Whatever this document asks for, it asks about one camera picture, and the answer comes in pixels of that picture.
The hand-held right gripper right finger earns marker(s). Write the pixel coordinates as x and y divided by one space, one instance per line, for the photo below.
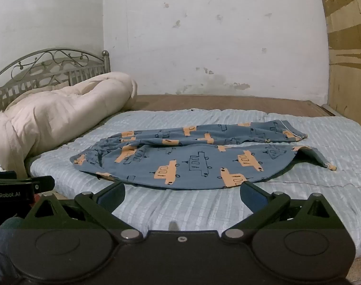
249 197

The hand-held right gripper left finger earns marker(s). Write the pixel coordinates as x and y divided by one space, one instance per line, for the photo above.
110 196

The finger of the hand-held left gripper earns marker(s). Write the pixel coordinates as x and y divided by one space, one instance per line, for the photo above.
43 183

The blue car-print pants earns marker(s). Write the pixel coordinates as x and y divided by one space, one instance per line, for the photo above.
180 160

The grey-blue cloth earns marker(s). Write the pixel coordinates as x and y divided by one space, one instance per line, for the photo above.
5 243

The cream rolled comforter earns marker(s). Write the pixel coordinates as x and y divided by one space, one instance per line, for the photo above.
49 115

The light blue striped quilt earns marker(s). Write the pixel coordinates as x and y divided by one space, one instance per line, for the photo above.
317 166

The grey metal headboard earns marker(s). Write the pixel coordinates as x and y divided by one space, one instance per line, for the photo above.
46 65

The light wooden board panel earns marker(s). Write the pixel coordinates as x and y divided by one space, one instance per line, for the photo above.
350 50

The brown wooden bed frame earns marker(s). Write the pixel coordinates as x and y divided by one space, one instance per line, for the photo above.
228 101

